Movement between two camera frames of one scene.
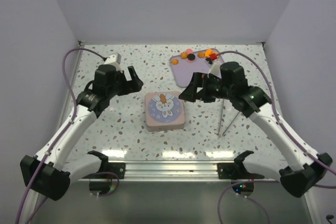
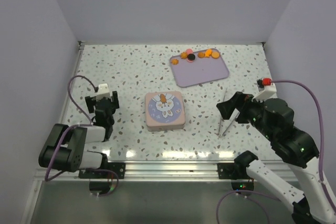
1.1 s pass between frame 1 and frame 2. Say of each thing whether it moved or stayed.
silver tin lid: stayed
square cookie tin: stayed
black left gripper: moved
